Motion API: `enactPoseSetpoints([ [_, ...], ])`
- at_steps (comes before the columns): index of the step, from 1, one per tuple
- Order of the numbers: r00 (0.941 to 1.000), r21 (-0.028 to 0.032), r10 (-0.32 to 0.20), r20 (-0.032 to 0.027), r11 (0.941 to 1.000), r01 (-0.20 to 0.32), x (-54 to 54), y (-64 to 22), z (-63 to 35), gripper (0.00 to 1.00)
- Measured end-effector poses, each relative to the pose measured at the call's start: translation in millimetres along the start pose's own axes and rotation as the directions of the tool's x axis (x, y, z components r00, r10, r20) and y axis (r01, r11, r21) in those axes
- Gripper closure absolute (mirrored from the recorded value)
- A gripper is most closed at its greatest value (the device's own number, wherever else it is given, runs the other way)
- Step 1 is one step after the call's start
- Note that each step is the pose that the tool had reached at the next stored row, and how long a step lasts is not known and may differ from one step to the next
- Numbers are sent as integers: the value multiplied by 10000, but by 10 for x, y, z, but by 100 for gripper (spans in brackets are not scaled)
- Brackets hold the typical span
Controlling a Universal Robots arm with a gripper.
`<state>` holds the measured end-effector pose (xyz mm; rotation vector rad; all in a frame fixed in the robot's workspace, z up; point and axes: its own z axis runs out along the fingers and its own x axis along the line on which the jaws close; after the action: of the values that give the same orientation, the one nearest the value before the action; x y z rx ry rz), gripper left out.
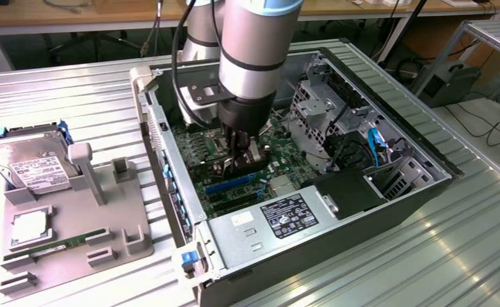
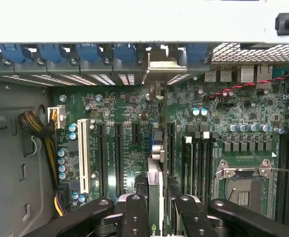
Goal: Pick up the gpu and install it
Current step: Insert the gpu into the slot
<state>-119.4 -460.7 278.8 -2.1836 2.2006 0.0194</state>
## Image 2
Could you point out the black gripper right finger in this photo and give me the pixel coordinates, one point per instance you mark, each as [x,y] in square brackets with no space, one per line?
[196,219]

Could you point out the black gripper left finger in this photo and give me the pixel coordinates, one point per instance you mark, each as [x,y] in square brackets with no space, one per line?
[135,217]

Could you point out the empty black RAM slot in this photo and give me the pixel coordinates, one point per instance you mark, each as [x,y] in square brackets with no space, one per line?
[283,177]
[206,168]
[213,168]
[198,168]

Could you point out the CPU socket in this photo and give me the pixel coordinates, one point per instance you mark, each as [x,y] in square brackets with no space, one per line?
[243,195]

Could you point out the long black expansion slot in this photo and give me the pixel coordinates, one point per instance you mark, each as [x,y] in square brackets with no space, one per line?
[102,160]
[118,160]
[171,148]

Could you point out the short black expansion slot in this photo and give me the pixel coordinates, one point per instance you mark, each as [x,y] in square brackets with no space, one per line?
[136,134]

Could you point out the white expansion slot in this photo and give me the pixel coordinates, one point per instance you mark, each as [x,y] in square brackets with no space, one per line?
[83,153]

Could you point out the blue expansion slot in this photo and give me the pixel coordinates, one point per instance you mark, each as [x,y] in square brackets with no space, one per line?
[150,133]

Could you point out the thin locking lever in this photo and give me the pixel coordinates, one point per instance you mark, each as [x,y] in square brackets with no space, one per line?
[287,170]

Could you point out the green motherboard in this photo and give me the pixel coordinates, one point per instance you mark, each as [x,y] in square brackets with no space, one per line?
[233,116]

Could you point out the white power connector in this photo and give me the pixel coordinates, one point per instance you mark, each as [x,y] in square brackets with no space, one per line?
[60,118]

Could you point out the open PC case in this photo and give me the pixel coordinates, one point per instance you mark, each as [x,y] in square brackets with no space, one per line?
[11,148]

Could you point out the metal USB port block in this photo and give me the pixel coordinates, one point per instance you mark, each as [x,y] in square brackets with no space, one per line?
[218,75]

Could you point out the metal network port block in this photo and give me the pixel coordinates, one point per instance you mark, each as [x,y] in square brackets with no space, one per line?
[248,74]

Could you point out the blue slot clip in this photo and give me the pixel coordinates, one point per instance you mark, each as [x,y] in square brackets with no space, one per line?
[49,53]
[88,53]
[196,53]
[124,53]
[12,53]

